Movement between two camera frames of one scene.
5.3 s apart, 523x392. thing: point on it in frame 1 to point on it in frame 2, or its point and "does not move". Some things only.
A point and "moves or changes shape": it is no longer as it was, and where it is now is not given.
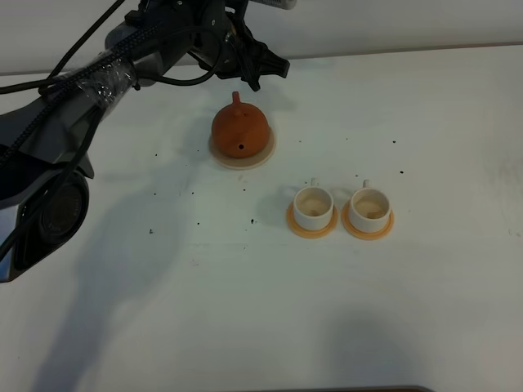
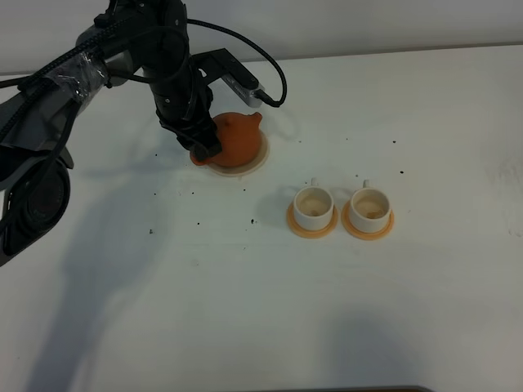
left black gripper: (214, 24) to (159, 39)
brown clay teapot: (240, 130) moves or changes shape
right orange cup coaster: (366, 236) does not move
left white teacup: (313, 206) does not move
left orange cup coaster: (309, 233) does not move
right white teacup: (369, 210) does not move
